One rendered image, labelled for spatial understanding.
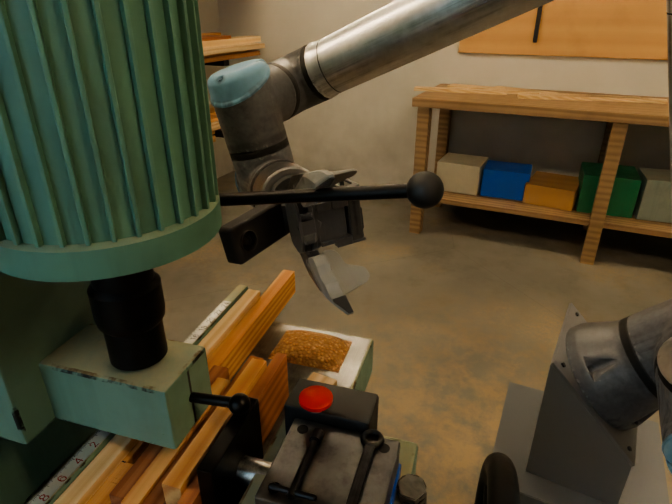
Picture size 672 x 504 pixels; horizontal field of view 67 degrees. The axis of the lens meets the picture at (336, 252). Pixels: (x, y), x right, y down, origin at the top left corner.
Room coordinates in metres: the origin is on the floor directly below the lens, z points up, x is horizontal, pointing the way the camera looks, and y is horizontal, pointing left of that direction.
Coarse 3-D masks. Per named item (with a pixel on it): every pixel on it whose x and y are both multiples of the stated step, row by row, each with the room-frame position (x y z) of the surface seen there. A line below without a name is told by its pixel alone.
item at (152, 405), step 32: (64, 352) 0.39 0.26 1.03; (96, 352) 0.39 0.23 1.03; (192, 352) 0.39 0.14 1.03; (64, 384) 0.37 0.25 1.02; (96, 384) 0.35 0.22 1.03; (128, 384) 0.35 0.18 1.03; (160, 384) 0.34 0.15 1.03; (192, 384) 0.37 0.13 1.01; (64, 416) 0.37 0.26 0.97; (96, 416) 0.36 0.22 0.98; (128, 416) 0.35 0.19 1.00; (160, 416) 0.34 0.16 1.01; (192, 416) 0.36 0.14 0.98
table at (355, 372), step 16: (272, 336) 0.60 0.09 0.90; (336, 336) 0.60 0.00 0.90; (352, 336) 0.60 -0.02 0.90; (256, 352) 0.56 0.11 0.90; (352, 352) 0.56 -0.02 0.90; (368, 352) 0.57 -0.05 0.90; (240, 368) 0.53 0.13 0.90; (288, 368) 0.53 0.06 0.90; (304, 368) 0.53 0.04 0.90; (352, 368) 0.53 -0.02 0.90; (368, 368) 0.57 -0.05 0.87; (288, 384) 0.50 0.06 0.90; (352, 384) 0.50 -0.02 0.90; (272, 432) 0.42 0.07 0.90
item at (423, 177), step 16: (416, 176) 0.44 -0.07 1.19; (432, 176) 0.44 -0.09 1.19; (240, 192) 0.50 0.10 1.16; (256, 192) 0.49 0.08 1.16; (272, 192) 0.49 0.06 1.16; (288, 192) 0.48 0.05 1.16; (304, 192) 0.48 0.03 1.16; (320, 192) 0.47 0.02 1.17; (336, 192) 0.47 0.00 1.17; (352, 192) 0.46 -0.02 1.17; (368, 192) 0.46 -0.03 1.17; (384, 192) 0.45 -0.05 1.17; (400, 192) 0.45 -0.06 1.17; (416, 192) 0.43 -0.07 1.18; (432, 192) 0.43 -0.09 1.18
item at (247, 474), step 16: (256, 400) 0.37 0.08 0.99; (240, 416) 0.35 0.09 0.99; (256, 416) 0.36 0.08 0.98; (224, 432) 0.33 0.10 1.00; (240, 432) 0.33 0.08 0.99; (256, 432) 0.36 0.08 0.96; (224, 448) 0.31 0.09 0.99; (240, 448) 0.33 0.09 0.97; (256, 448) 0.36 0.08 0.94; (208, 464) 0.29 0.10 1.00; (224, 464) 0.30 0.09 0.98; (240, 464) 0.32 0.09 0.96; (256, 464) 0.32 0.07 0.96; (208, 480) 0.28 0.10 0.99; (224, 480) 0.30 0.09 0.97; (240, 480) 0.31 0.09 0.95; (208, 496) 0.29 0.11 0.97; (224, 496) 0.30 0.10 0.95; (240, 496) 0.32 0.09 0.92
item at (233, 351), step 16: (288, 272) 0.72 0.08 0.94; (272, 288) 0.67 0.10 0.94; (288, 288) 0.70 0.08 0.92; (256, 304) 0.62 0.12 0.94; (272, 304) 0.64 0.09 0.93; (256, 320) 0.59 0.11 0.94; (272, 320) 0.64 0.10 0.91; (240, 336) 0.55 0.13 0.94; (256, 336) 0.58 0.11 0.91; (224, 352) 0.51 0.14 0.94; (240, 352) 0.54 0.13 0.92; (208, 368) 0.48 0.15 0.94; (96, 496) 0.31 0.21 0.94
